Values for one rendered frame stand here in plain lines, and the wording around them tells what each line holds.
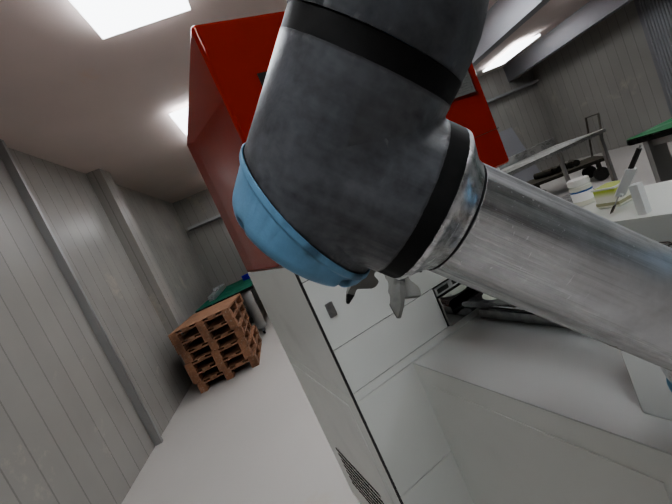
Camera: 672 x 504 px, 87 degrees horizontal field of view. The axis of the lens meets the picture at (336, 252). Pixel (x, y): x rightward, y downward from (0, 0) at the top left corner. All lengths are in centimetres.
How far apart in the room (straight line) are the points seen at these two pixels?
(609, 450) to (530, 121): 1092
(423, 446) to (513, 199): 99
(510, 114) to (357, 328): 1043
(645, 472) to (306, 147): 70
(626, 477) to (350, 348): 58
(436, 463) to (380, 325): 44
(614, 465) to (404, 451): 54
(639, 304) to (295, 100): 25
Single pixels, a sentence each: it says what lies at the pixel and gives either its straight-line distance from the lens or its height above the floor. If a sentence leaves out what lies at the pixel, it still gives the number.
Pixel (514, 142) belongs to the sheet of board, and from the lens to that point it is 1064.
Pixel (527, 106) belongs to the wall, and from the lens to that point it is 1153.
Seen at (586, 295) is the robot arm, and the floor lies 119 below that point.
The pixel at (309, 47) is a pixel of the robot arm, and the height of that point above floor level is 138.
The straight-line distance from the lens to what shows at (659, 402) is 75.
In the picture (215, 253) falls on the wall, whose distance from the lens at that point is 879.
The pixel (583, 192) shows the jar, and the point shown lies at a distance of 153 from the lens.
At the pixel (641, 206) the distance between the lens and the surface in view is 124.
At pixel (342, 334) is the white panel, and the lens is 96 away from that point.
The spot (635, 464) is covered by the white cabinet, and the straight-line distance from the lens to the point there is 77.
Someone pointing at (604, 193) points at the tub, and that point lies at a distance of 140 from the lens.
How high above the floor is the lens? 130
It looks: 6 degrees down
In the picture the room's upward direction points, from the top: 24 degrees counter-clockwise
